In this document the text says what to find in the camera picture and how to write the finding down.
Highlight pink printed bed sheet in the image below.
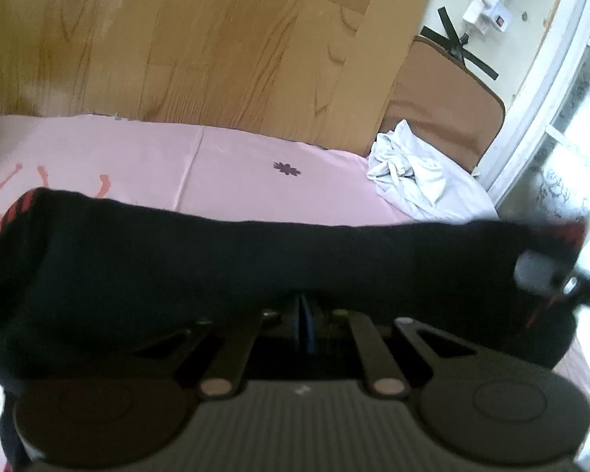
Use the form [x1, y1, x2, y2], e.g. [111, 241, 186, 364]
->
[0, 113, 590, 472]

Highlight black red deer-patterned sweater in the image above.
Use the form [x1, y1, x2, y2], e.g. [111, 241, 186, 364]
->
[0, 187, 588, 472]

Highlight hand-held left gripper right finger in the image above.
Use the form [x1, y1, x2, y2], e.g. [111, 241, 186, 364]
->
[302, 294, 478, 400]

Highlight white garment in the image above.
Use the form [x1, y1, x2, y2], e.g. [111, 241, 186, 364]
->
[366, 119, 500, 222]

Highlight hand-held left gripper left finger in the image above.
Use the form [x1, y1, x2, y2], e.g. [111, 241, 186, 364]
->
[133, 294, 306, 400]

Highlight brown perforated cushion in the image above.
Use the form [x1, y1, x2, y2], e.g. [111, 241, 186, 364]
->
[378, 34, 506, 178]

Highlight black tape strips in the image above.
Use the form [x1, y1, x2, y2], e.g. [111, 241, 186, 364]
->
[437, 0, 500, 82]

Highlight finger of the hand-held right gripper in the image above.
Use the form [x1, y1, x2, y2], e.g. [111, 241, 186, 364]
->
[514, 250, 590, 316]

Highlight wooden headboard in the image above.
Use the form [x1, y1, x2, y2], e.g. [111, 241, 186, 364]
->
[0, 0, 446, 158]

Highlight white window frame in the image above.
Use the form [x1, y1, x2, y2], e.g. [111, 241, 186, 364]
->
[482, 0, 590, 239]

